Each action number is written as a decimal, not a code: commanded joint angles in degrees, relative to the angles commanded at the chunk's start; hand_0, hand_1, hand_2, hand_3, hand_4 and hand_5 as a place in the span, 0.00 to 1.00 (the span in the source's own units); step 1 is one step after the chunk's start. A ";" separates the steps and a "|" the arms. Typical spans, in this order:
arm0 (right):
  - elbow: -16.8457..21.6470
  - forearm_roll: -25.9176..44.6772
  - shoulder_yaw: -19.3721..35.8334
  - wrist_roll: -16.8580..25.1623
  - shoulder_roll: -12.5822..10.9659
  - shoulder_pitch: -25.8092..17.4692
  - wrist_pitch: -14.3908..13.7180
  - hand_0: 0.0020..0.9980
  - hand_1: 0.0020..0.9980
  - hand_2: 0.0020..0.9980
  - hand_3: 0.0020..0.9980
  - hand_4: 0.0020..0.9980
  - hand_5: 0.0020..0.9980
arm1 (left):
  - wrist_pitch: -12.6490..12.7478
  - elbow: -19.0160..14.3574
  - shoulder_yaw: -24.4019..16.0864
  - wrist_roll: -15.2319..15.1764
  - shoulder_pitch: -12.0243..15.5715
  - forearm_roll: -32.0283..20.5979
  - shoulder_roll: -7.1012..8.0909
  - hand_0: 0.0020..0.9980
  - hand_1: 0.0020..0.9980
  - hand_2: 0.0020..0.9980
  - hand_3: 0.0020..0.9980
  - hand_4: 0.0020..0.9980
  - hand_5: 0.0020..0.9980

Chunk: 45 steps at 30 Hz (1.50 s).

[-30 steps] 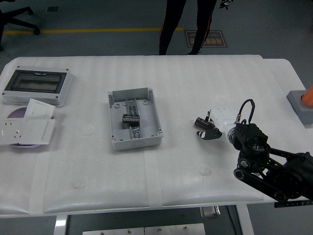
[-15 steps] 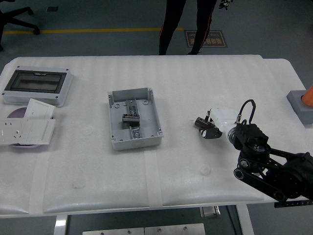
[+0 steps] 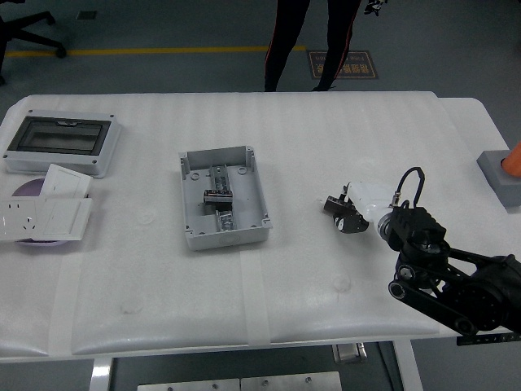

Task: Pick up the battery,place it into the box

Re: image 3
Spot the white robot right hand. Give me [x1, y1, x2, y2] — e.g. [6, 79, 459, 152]
[334, 180, 398, 234]

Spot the person's left hand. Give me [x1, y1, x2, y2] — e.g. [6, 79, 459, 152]
[363, 0, 388, 17]

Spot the dark cylindrical battery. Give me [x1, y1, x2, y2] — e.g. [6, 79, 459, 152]
[317, 195, 355, 216]

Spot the open grey plastic box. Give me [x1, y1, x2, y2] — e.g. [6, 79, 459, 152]
[177, 145, 273, 252]

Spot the person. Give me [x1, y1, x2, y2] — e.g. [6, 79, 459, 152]
[263, 0, 361, 93]

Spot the brown floor sign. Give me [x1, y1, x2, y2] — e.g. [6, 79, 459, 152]
[307, 50, 379, 81]

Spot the grey block base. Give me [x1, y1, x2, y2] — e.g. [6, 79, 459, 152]
[476, 149, 521, 213]

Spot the white tape strip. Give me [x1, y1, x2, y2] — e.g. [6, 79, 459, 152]
[239, 254, 273, 347]
[47, 256, 82, 358]

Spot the white table leg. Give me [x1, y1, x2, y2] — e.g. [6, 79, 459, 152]
[392, 340, 424, 391]
[90, 357, 115, 391]

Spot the black table control panel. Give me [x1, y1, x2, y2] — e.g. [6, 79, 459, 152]
[456, 332, 521, 346]

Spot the white foam mat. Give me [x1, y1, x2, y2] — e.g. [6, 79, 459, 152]
[0, 91, 521, 363]

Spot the yellow floor tape line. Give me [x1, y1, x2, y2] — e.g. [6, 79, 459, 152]
[4, 45, 307, 58]

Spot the black office chair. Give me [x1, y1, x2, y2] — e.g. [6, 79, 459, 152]
[0, 0, 68, 86]

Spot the purple round plate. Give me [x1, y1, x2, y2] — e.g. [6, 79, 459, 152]
[11, 178, 71, 248]

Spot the metal mounting rail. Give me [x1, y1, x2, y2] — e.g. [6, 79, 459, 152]
[209, 164, 239, 231]

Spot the silver metal bracket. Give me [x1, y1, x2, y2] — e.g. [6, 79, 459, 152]
[332, 343, 369, 363]

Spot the grey metal base plate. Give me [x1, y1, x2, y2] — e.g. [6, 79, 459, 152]
[137, 378, 241, 391]
[240, 371, 343, 391]

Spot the small white switch panel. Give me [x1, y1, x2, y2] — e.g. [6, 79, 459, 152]
[40, 163, 94, 200]

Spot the large white switch panel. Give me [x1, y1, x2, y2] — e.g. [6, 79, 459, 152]
[31, 197, 94, 241]

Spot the grey enclosure with dark window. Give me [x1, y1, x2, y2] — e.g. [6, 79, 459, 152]
[2, 108, 123, 179]

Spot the white wall socket panel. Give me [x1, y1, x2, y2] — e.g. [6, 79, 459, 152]
[0, 198, 41, 244]

